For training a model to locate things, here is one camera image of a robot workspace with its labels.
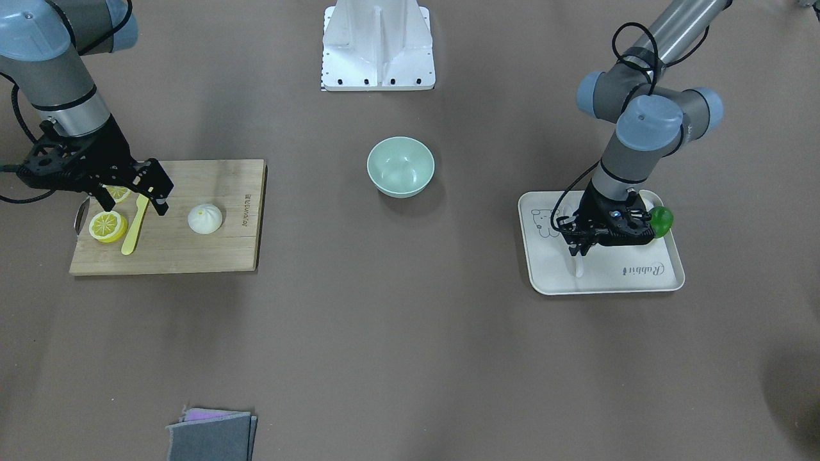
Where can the lemon slice front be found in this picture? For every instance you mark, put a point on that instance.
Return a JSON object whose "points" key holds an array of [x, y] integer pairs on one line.
{"points": [[108, 227]]}

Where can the bamboo cutting board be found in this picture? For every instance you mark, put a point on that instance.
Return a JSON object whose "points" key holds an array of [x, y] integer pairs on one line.
{"points": [[166, 244]]}

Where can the lemon slice back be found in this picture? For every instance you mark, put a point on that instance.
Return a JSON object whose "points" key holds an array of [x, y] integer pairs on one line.
{"points": [[118, 193]]}

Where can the white rabbit tray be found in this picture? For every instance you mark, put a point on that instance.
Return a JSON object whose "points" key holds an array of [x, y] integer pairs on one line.
{"points": [[629, 269]]}

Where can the yellow plastic knife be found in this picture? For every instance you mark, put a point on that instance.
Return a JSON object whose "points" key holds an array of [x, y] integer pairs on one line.
{"points": [[133, 233]]}

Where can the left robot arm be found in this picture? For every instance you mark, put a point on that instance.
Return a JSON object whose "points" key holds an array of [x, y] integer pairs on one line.
{"points": [[651, 123]]}

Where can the green toy pepper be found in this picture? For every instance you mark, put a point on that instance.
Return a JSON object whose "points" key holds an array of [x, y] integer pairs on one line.
{"points": [[661, 221]]}

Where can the white steamed bun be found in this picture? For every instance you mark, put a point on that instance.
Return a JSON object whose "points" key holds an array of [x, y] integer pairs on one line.
{"points": [[205, 218]]}

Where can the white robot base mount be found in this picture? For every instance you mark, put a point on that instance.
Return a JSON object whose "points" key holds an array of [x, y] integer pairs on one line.
{"points": [[377, 46]]}

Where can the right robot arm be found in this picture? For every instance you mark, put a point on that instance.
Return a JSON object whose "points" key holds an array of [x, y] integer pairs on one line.
{"points": [[43, 44]]}

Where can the grey folded cloth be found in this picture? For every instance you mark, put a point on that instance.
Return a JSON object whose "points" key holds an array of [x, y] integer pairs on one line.
{"points": [[212, 434]]}

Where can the lemon slice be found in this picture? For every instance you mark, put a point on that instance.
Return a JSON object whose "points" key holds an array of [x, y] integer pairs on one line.
{"points": [[118, 193], [108, 227]]}

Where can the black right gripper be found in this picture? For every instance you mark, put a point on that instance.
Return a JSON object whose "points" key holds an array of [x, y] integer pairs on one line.
{"points": [[110, 152]]}

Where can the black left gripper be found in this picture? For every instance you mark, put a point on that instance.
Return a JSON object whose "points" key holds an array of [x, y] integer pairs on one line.
{"points": [[593, 206]]}

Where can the mint green bowl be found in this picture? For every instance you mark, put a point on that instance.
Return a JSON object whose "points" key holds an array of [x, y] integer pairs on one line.
{"points": [[400, 167]]}

